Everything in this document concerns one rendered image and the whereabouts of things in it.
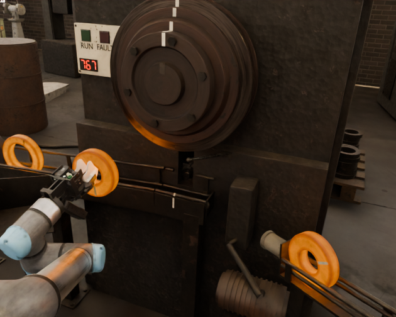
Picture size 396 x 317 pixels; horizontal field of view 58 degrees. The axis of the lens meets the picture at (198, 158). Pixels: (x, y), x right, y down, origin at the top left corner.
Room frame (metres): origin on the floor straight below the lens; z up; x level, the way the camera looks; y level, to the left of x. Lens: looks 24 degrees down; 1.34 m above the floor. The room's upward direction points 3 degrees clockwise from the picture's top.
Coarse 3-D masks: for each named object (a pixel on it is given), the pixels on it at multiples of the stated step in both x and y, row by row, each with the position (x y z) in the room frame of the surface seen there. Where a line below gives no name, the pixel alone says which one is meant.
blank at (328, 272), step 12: (300, 240) 0.80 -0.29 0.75; (312, 240) 0.77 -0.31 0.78; (324, 240) 0.77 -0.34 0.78; (300, 252) 0.80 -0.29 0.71; (312, 252) 0.76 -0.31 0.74; (324, 252) 0.73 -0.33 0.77; (300, 264) 0.79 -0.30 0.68; (324, 264) 0.73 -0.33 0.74; (336, 264) 0.72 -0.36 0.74; (312, 276) 0.75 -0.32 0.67; (324, 276) 0.72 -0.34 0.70; (336, 276) 0.71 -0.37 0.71
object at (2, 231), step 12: (0, 180) 1.13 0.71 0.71; (12, 180) 1.14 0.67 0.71; (24, 180) 1.15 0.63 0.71; (36, 180) 1.16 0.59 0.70; (48, 180) 1.17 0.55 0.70; (0, 192) 1.13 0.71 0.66; (12, 192) 1.14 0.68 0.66; (24, 192) 1.15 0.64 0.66; (36, 192) 1.16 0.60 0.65; (0, 204) 1.12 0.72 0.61; (12, 204) 1.13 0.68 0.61; (24, 204) 1.14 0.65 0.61; (0, 216) 1.08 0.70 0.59; (12, 216) 1.08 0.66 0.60; (0, 228) 1.01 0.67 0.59
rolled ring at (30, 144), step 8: (16, 136) 1.36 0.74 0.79; (24, 136) 1.36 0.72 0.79; (8, 144) 1.37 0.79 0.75; (24, 144) 1.34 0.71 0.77; (32, 144) 1.34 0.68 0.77; (8, 152) 1.37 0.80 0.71; (32, 152) 1.33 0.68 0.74; (40, 152) 1.35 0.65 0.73; (8, 160) 1.37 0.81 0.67; (16, 160) 1.39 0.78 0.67; (40, 160) 1.34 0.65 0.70; (32, 168) 1.34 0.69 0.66; (40, 168) 1.34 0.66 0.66
